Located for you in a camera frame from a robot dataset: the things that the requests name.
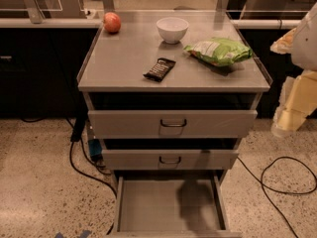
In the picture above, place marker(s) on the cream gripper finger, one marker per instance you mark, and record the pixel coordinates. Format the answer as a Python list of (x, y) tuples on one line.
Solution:
[(297, 101), (284, 44)]

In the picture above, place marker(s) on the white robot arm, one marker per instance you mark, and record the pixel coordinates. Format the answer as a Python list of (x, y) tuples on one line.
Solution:
[(304, 51)]

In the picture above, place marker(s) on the grey drawer cabinet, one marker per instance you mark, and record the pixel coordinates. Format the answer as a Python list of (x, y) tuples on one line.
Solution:
[(117, 63)]

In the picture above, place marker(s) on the middle grey drawer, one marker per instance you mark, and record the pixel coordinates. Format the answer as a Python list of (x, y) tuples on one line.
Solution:
[(170, 154)]

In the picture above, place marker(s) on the grey drawer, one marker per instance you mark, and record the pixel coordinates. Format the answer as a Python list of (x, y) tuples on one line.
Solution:
[(170, 205), (170, 115), (170, 154)]

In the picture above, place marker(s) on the bottom grey drawer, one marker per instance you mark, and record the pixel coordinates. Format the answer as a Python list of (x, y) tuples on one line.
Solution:
[(170, 205)]

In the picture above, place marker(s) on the top grey drawer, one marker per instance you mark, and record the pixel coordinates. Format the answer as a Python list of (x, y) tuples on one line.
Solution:
[(170, 115)]

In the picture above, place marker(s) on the green chip bag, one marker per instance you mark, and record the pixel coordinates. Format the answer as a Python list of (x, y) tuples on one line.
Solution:
[(220, 51)]

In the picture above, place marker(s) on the white bowl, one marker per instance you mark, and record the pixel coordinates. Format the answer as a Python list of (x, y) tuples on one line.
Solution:
[(172, 29)]

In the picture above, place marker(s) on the red apple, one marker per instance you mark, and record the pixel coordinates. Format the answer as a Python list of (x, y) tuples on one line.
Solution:
[(112, 22)]

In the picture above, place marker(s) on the grey counter rail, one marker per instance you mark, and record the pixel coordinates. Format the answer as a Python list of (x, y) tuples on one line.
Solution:
[(96, 23)]

